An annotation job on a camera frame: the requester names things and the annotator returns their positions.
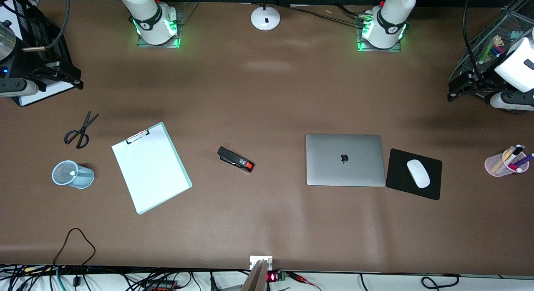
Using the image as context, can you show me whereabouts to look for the teal clipboard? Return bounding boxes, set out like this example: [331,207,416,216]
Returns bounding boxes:
[111,122,193,215]

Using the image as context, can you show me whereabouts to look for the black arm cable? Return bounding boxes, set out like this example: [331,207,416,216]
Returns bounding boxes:
[22,0,71,52]
[462,0,485,81]

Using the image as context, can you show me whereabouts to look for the white label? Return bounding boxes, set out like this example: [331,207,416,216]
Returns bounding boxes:
[249,256,273,270]

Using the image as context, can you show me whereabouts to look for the yellow pen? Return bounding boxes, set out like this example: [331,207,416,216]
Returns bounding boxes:
[491,151,512,173]

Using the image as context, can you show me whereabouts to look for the white lamp base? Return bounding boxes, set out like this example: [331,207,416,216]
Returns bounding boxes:
[251,0,281,31]

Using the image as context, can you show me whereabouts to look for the black scissors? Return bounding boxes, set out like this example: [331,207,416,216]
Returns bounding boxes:
[64,111,99,149]

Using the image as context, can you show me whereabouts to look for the grey camera post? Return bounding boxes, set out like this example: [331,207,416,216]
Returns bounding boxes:
[241,259,270,291]

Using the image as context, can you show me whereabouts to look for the pink translucent pen cup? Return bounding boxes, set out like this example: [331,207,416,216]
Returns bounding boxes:
[485,148,529,177]

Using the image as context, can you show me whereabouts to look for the light blue mesh cup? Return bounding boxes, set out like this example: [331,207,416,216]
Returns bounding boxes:
[52,160,95,190]

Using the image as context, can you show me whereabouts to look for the silver laptop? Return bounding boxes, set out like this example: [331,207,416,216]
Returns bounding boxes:
[306,134,386,187]

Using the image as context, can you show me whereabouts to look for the white marker with black cap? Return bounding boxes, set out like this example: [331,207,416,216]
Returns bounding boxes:
[503,144,526,166]

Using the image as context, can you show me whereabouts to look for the white paper sheet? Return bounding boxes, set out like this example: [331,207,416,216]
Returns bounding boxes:
[19,79,76,106]
[112,124,189,213]

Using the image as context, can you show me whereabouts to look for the black wire mesh tray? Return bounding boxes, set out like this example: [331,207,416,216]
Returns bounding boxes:
[449,9,534,113]

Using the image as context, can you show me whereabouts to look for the black mouse pad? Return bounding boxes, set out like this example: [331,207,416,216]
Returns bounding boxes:
[385,148,443,201]

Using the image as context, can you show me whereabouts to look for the black stapler with red tip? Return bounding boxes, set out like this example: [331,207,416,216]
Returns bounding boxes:
[217,147,254,173]

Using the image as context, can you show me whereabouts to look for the white computer mouse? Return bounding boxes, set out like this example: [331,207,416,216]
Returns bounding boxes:
[407,159,431,189]

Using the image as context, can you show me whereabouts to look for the thick black coiled cable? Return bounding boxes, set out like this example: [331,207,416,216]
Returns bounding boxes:
[421,274,460,291]

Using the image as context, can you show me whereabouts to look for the thin black looped cable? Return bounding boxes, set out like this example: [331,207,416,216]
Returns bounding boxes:
[53,228,96,288]

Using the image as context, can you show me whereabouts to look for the black letter tray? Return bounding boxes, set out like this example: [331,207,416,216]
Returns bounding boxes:
[0,0,84,107]

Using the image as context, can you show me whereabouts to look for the black power cable bundle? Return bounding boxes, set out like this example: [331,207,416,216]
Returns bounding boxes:
[288,4,368,26]

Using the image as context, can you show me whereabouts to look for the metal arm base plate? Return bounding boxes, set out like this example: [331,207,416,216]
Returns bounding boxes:
[357,13,403,53]
[137,8,185,48]

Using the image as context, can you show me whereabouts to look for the red wire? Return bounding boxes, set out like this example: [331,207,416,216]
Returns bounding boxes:
[287,272,322,291]

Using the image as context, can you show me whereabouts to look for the green pen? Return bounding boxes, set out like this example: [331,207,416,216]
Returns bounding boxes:
[480,42,496,64]

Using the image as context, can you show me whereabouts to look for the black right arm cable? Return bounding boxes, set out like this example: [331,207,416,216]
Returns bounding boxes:
[22,0,71,52]

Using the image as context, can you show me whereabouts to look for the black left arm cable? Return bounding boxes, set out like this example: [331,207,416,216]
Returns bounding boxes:
[462,0,485,81]

